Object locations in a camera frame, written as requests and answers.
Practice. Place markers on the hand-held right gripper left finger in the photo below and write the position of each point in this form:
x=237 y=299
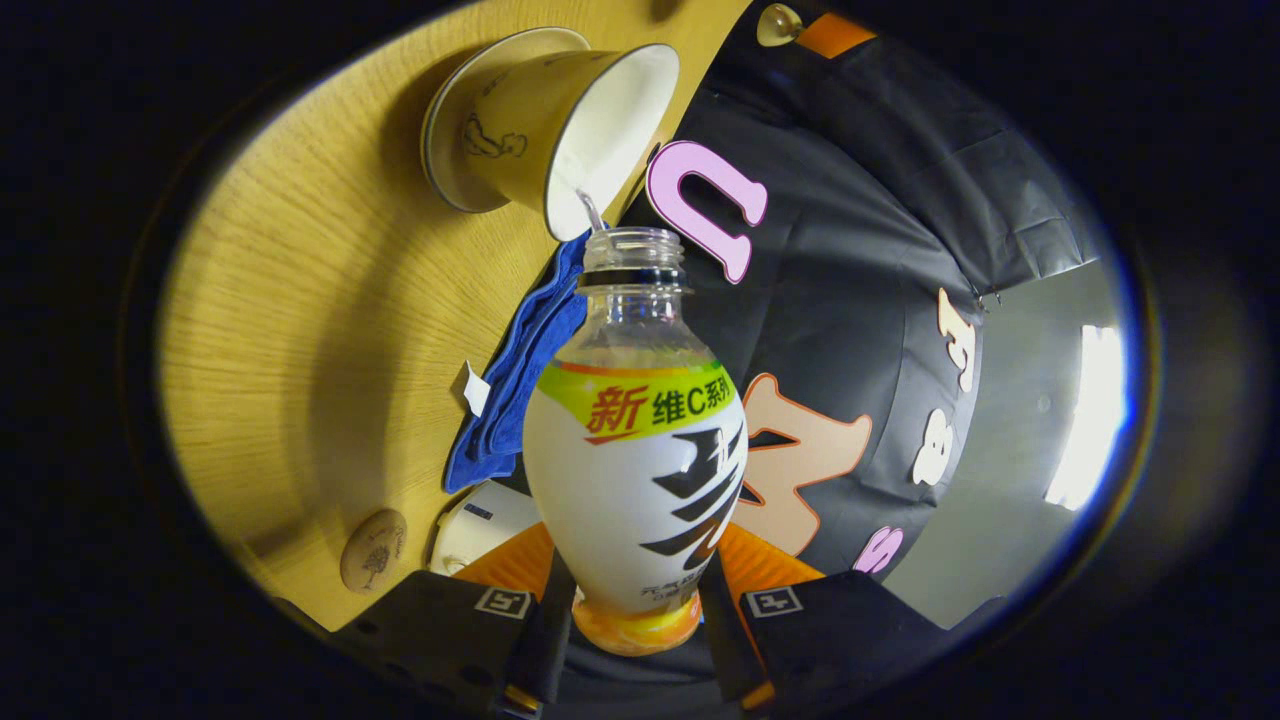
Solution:
x=545 y=640

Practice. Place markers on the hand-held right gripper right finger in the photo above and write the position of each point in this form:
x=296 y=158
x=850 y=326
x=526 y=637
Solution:
x=725 y=630

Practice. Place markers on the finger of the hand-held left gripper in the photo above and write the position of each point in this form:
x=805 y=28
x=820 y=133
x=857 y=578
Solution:
x=835 y=33

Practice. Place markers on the yellow teacup lid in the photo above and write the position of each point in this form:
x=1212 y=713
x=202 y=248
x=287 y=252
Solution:
x=778 y=25

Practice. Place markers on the white labelled water bottle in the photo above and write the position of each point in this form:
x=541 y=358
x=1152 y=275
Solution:
x=630 y=500

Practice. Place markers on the round wooden coaster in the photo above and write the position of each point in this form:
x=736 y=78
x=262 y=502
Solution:
x=373 y=552

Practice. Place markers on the yellow teacup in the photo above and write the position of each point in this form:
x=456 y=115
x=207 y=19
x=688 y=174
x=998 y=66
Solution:
x=540 y=120

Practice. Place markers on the white toaster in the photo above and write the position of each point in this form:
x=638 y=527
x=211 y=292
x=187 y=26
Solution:
x=480 y=525

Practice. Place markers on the black backdrop cloth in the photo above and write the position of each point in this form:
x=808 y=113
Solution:
x=880 y=220

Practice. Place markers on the blue towel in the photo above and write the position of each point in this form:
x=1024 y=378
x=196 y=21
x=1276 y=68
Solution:
x=520 y=400

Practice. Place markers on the yellow saucer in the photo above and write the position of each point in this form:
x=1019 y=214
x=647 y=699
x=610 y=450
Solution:
x=445 y=140

